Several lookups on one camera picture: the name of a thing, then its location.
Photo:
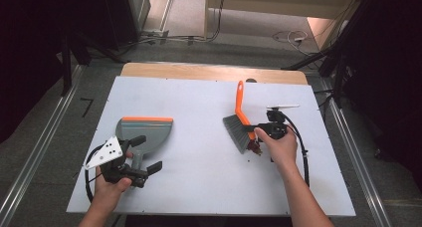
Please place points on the black cabinet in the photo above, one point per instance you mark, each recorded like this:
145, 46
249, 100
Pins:
119, 14

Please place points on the red and green beans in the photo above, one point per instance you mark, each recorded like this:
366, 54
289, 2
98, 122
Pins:
254, 147

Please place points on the wooden table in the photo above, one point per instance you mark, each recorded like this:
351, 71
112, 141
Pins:
199, 72

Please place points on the black metal stand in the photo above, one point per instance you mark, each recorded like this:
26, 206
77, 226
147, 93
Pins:
66, 64
338, 84

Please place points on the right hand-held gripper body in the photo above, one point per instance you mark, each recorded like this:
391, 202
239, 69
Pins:
275, 127

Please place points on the person's left hand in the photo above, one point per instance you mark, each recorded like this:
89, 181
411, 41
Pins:
107, 192

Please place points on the dark round table grommet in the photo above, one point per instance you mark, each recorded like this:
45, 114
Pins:
252, 80

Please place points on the metal floor rail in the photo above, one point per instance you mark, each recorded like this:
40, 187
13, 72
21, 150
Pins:
40, 140
358, 160

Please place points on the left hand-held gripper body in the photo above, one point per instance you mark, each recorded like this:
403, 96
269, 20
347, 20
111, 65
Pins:
106, 154

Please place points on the gray dustpan with orange edge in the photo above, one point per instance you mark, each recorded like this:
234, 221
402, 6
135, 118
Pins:
146, 134

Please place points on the person's right hand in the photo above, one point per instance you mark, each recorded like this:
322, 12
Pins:
282, 150

